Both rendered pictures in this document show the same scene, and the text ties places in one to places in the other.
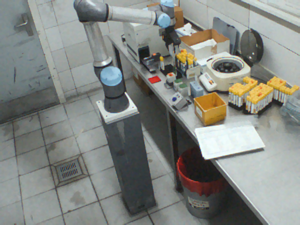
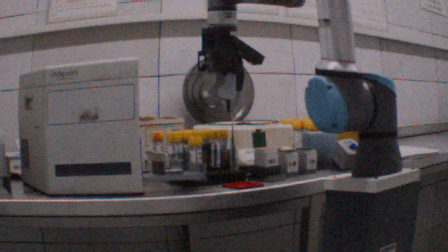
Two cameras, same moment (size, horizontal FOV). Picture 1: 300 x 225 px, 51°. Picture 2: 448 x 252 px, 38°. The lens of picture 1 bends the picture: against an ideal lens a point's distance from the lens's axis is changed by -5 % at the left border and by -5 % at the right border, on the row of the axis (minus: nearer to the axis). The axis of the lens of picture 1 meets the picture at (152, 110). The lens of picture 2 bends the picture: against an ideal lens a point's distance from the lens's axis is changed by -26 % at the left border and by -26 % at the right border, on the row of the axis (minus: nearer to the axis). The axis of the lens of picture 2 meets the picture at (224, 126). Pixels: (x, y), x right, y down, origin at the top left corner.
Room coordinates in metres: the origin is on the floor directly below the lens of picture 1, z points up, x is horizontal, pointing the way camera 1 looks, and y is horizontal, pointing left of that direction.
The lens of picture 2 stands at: (2.42, 1.77, 1.11)
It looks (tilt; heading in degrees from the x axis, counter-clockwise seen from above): 3 degrees down; 254
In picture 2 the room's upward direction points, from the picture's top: 1 degrees counter-clockwise
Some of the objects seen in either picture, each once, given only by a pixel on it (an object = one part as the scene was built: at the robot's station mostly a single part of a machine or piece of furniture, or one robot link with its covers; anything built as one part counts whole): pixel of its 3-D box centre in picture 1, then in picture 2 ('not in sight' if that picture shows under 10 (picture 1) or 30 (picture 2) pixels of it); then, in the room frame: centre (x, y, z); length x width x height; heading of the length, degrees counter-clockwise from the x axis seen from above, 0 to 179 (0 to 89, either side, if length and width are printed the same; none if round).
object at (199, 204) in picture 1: (205, 183); not in sight; (1.49, -0.29, 0.22); 0.38 x 0.37 x 0.44; 18
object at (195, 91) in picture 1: (196, 92); (320, 150); (1.58, -0.27, 0.92); 0.10 x 0.07 x 0.10; 13
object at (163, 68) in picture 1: (170, 66); (206, 159); (1.92, -0.16, 0.93); 0.17 x 0.09 x 0.11; 19
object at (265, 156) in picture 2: (171, 78); (266, 161); (1.78, -0.15, 0.92); 0.05 x 0.04 x 0.06; 108
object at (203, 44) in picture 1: (204, 47); (122, 145); (2.08, -0.43, 0.95); 0.29 x 0.25 x 0.15; 108
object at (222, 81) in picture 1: (225, 73); (246, 144); (1.72, -0.48, 0.94); 0.30 x 0.24 x 0.12; 99
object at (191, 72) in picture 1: (186, 66); (192, 164); (1.92, -0.27, 0.91); 0.20 x 0.10 x 0.07; 18
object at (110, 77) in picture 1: (111, 81); (375, 102); (1.61, 0.20, 1.07); 0.13 x 0.12 x 0.14; 18
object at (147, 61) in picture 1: (147, 60); (159, 171); (2.06, -0.02, 0.92); 0.21 x 0.07 x 0.05; 18
